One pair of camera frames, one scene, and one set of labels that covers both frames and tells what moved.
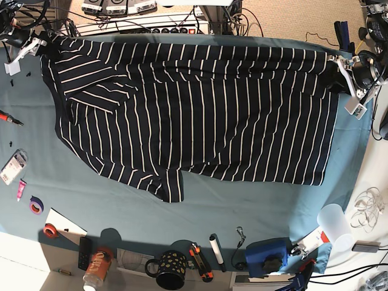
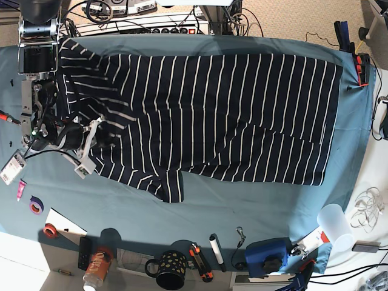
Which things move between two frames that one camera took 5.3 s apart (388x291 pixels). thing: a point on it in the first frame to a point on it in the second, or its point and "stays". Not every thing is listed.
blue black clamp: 342,33 stays
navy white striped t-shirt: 151,109 stays
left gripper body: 18,40 to 74,136
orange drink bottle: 97,269 stays
